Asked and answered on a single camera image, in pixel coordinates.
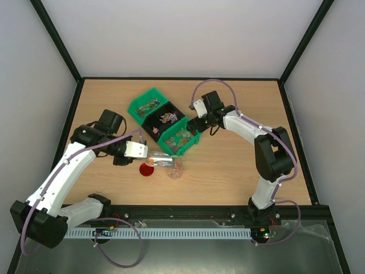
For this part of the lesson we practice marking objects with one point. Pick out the red jar lid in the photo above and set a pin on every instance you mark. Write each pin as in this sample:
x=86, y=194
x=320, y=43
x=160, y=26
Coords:
x=146, y=170

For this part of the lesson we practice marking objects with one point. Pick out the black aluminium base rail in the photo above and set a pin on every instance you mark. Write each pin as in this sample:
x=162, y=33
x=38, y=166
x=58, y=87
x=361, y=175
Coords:
x=228, y=214

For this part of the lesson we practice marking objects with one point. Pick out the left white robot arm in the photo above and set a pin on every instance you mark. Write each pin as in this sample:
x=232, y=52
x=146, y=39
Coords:
x=42, y=216

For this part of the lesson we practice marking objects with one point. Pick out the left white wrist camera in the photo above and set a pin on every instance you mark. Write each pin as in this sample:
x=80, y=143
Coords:
x=136, y=150

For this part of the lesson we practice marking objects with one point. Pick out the clear glass jar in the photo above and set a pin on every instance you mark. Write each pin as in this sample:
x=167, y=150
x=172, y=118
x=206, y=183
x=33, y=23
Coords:
x=175, y=171

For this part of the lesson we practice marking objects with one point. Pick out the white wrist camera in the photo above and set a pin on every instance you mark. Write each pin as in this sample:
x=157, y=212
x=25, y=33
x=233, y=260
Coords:
x=199, y=107
x=136, y=150

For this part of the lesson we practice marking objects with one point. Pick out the green bin star candies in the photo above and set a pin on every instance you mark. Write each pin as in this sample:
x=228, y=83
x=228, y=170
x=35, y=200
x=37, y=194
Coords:
x=176, y=140

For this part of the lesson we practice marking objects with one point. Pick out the black bin lollipops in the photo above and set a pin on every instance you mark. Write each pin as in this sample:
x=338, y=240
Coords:
x=161, y=119

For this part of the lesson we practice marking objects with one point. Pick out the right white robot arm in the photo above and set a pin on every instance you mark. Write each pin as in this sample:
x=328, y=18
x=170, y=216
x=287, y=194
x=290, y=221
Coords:
x=274, y=155

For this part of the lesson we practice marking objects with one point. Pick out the metal candy scoop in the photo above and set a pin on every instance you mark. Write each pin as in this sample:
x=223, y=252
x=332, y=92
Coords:
x=159, y=159

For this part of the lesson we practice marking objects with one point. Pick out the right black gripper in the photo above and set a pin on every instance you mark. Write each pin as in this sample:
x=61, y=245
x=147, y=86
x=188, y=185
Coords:
x=194, y=125

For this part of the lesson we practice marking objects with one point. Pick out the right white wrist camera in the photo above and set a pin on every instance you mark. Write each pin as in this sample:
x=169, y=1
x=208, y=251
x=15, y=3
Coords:
x=199, y=107

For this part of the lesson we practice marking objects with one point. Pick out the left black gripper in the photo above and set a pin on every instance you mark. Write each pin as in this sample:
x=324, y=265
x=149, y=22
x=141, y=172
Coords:
x=118, y=161

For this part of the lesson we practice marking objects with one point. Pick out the green bin wrapped candies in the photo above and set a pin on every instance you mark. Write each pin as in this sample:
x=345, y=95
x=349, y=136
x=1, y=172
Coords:
x=146, y=104

